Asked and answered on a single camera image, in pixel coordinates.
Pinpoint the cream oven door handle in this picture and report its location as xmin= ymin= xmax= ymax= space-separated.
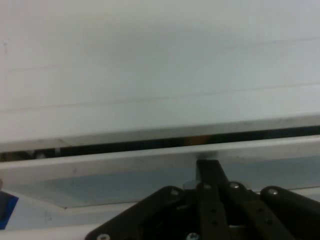
xmin=0 ymin=135 xmax=320 ymax=186

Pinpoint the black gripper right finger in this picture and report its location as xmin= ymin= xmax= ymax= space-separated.
xmin=208 ymin=159 xmax=320 ymax=240

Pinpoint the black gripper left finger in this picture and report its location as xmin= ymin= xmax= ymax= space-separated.
xmin=84 ymin=159 xmax=231 ymax=240

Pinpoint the blue flat item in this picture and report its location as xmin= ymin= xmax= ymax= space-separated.
xmin=0 ymin=191 xmax=20 ymax=230

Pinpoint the cream toaster oven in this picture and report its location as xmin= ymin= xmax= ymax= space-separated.
xmin=0 ymin=0 xmax=320 ymax=210

